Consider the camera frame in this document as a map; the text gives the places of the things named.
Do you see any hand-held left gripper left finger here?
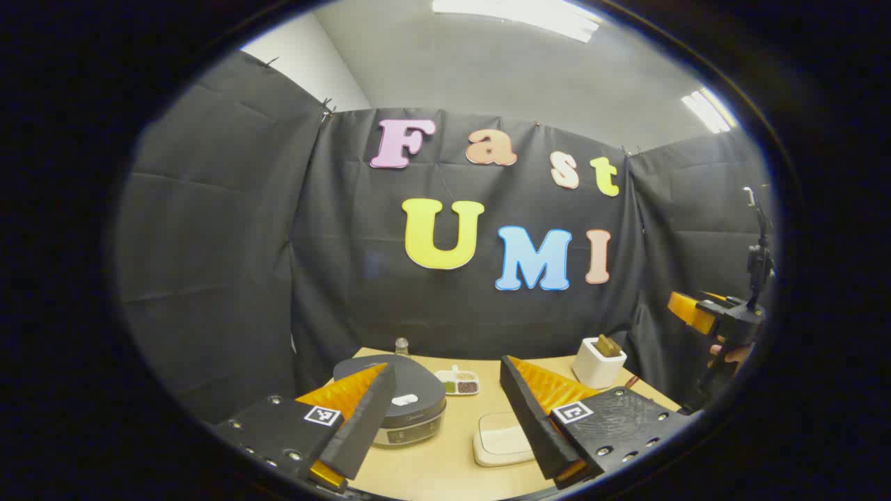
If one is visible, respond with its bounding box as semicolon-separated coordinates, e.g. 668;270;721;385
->
212;362;397;495

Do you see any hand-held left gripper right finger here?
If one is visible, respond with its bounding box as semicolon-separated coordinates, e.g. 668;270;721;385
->
500;355;693;491

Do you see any dark grey rice cooker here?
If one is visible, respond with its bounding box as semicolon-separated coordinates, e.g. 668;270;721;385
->
333;353;448;447

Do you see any white toaster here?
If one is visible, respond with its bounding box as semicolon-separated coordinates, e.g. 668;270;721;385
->
572;337;628;390

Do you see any white divided grain dish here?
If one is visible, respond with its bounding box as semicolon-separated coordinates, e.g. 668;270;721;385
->
434;365;480;397

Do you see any black backdrop cloth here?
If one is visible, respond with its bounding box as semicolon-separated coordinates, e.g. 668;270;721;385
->
115;49;777;425

